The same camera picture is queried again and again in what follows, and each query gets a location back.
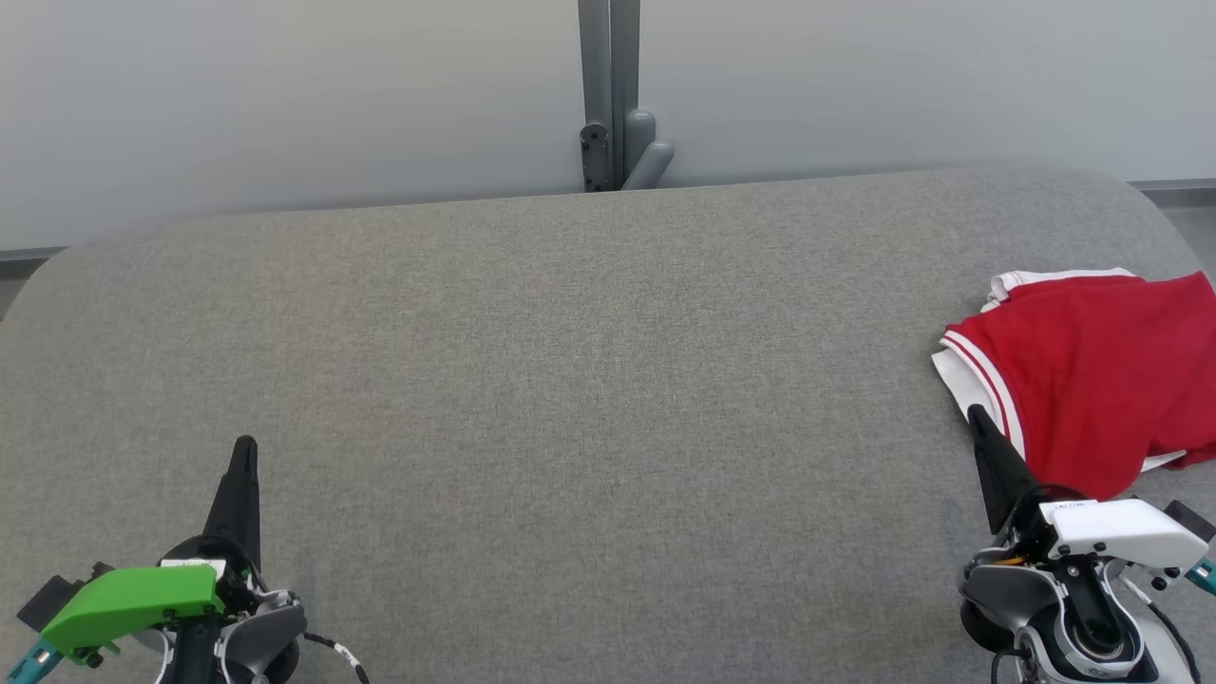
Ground dark metal bracket with holes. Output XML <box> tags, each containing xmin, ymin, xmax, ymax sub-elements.
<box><xmin>579</xmin><ymin>121</ymin><xmax>615</xmax><ymax>194</ymax></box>

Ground teal left camera connector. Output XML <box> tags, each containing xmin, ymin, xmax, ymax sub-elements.
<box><xmin>0</xmin><ymin>637</ymin><xmax>64</xmax><ymax>684</ymax></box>

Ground grey metal post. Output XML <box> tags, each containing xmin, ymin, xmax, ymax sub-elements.
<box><xmin>578</xmin><ymin>0</ymin><xmax>641</xmax><ymax>191</ymax></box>

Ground grey cylindrical tube fitting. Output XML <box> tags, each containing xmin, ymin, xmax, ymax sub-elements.
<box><xmin>620</xmin><ymin>106</ymin><xmax>676</xmax><ymax>191</ymax></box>

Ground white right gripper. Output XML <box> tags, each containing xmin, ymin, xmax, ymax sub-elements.
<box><xmin>965</xmin><ymin>404</ymin><xmax>1210</xmax><ymax>571</ymax></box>

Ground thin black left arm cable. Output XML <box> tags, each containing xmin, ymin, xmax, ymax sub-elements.
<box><xmin>302</xmin><ymin>631</ymin><xmax>372</xmax><ymax>684</ymax></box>

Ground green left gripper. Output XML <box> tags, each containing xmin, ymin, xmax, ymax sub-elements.
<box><xmin>40</xmin><ymin>434</ymin><xmax>263</xmax><ymax>665</ymax></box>

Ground red and white shirt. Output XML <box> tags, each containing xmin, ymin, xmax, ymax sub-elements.
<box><xmin>930</xmin><ymin>271</ymin><xmax>1216</xmax><ymax>503</ymax></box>

